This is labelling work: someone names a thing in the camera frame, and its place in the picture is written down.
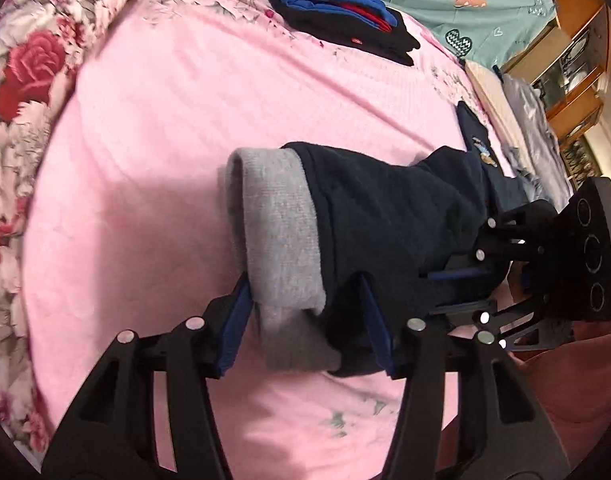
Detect navy pants with grey lining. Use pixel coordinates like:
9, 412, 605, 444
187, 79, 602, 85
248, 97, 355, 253
225, 103, 527, 376

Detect pink sleeved right forearm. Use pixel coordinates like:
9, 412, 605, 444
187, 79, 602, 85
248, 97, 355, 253
515, 321, 611, 467

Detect grey crumpled garment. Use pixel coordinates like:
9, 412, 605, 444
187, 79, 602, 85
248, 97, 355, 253
503, 74, 573, 212

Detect cream quilted pillow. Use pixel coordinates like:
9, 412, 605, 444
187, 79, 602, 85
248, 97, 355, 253
465, 60, 530, 167

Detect wooden display cabinet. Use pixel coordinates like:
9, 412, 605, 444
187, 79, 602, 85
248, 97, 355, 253
503, 0, 611, 188

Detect pink bed sheet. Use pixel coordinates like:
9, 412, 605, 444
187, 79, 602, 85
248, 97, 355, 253
22, 0, 481, 424

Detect folded black garment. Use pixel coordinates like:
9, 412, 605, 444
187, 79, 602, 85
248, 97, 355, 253
269, 0, 420, 66

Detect floral rolled quilt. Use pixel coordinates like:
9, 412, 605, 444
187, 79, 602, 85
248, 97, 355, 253
0, 0, 128, 464

